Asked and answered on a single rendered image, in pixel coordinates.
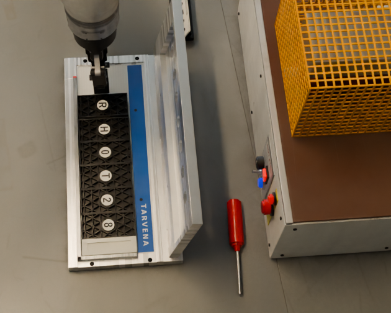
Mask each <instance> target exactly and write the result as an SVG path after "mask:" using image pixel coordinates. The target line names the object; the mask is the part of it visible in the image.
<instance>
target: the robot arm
mask: <svg viewBox="0 0 391 313"><path fill-rule="evenodd" d="M61 2H62V3H63V5H64V9H65V13H66V18H67V21H68V26H69V28H70V30H71V31H72V33H73V35H74V39H75V41H76V42H77V43H78V45H80V46H81V47H83V48H85V51H86V54H87V55H88V62H91V65H92V66H91V71H90V75H89V80H90V81H92V85H93V88H94V94H105V93H109V78H108V71H107V68H110V65H109V62H106V61H107V52H108V51H107V49H108V46H109V45H111V44H112V42H113V41H114V40H115V37H116V33H117V26H118V24H119V19H120V16H119V0H61Z"/></svg>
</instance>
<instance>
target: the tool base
mask: <svg viewBox="0 0 391 313"><path fill-rule="evenodd" d="M135 57H139V60H136V59H135ZM84 59H87V62H86V63H84V62H83V60H84ZM106 62H109V65H110V66H113V65H141V66H142V70H143V87H144V97H145V115H146V133H147V143H148V161H149V171H150V188H151V206H152V216H153V234H154V244H155V250H154V252H153V253H139V254H137V258H124V259H114V260H97V261H78V257H77V231H76V181H75V155H74V105H73V76H77V86H78V68H79V67H87V66H92V65H91V62H88V58H87V57H84V58H65V117H66V181H67V213H68V268H69V271H83V270H101V269H110V268H128V267H137V266H155V265H172V264H182V263H183V254H182V253H181V254H180V256H179V257H178V258H169V255H168V247H169V239H168V231H167V230H166V214H165V209H164V196H163V173H162V164H161V154H162V149H161V139H160V132H159V123H158V113H157V104H156V82H155V69H156V68H155V57H154V56H153V55H124V56H111V57H107V61H106ZM149 258H152V262H149V261H148V259H149ZM90 262H94V266H90Z"/></svg>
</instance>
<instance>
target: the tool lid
mask: <svg viewBox="0 0 391 313"><path fill-rule="evenodd" d="M153 56H154V57H155V68H156V69H155V82H156V104H157V113H158V123H159V132H160V139H161V149H162V154H161V164H162V173H163V196H164V209H165V214H166V230H167V231H168V239H169V247H168V255H169V258H178V257H179V256H180V254H181V253H182V252H183V250H184V249H185V248H186V247H187V245H188V244H189V242H190V241H191V240H192V238H193V237H194V235H195V234H196V233H197V231H198V230H199V229H200V227H201V226H202V224H203V221H202V208H201V201H200V189H199V176H198V169H197V157H196V144H195V137H194V124H193V118H192V105H191V92H190V86H189V73H188V66H187V53H186V41H185V34H184V21H183V14H182V2H181V0H171V2H170V4H169V7H168V10H167V12H166V15H165V18H164V21H163V24H162V26H161V29H160V32H159V34H158V37H157V39H156V43H155V46H154V48H153Z"/></svg>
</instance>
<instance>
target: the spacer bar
mask: <svg viewBox="0 0 391 313"><path fill-rule="evenodd" d="M82 253H83V256H93V255H111V254H120V253H137V239H136V236H131V237H112V238H94V239H84V240H82Z"/></svg>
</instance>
